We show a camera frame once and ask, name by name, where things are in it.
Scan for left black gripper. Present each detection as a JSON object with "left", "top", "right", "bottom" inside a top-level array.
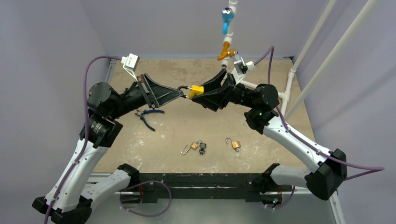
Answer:
[{"left": 108, "top": 72, "right": 183, "bottom": 119}]

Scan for yellow black padlock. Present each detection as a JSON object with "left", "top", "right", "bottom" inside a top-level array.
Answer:
[{"left": 177, "top": 85, "right": 204, "bottom": 99}]

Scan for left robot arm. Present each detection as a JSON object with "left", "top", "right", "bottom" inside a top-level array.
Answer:
[{"left": 32, "top": 74, "right": 184, "bottom": 224}]

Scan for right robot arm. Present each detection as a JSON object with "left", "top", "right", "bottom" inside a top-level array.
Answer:
[{"left": 191, "top": 69, "right": 347, "bottom": 200}]

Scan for black key bunch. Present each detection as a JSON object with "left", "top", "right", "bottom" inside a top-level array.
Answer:
[{"left": 197, "top": 140, "right": 206, "bottom": 155}]

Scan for orange tap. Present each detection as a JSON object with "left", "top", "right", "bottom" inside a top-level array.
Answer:
[{"left": 217, "top": 41, "right": 238, "bottom": 61}]

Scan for brass padlock open shackle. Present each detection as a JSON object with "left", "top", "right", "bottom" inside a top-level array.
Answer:
[{"left": 225, "top": 137, "right": 241, "bottom": 152}]

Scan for brass padlock long shackle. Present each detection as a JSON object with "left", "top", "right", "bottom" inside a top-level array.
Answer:
[{"left": 181, "top": 142, "right": 198, "bottom": 155}]

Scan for blue tap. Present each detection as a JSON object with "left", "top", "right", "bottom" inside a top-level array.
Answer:
[{"left": 221, "top": 7, "right": 234, "bottom": 35}]

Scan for black base bar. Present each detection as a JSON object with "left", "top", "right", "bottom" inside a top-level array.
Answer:
[{"left": 117, "top": 163, "right": 295, "bottom": 205}]

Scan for white diagonal pole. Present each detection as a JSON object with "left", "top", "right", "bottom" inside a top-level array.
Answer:
[{"left": 284, "top": 0, "right": 379, "bottom": 119}]

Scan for blue handled pliers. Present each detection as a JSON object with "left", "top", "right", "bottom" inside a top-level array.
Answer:
[{"left": 134, "top": 109, "right": 165, "bottom": 132}]

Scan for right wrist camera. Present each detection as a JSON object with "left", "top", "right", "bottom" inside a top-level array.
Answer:
[{"left": 231, "top": 54, "right": 255, "bottom": 85}]

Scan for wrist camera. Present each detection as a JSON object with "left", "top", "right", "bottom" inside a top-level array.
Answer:
[
  {"left": 231, "top": 54, "right": 255, "bottom": 85},
  {"left": 121, "top": 53, "right": 140, "bottom": 81}
]

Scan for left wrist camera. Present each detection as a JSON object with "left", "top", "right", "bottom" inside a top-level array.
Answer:
[{"left": 121, "top": 53, "right": 140, "bottom": 81}]

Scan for aluminium frame rail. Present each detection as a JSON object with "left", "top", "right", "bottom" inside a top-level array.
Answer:
[{"left": 83, "top": 56, "right": 118, "bottom": 155}]

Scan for white pvc pipe frame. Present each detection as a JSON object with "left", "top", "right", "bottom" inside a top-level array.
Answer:
[{"left": 220, "top": 0, "right": 297, "bottom": 115}]

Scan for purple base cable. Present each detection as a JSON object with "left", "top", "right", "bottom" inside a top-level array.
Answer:
[{"left": 119, "top": 181, "right": 172, "bottom": 218}]

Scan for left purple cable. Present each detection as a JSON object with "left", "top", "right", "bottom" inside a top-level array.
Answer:
[{"left": 43, "top": 56, "right": 124, "bottom": 224}]

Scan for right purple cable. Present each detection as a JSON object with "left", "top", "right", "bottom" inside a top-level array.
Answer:
[{"left": 254, "top": 45, "right": 386, "bottom": 182}]

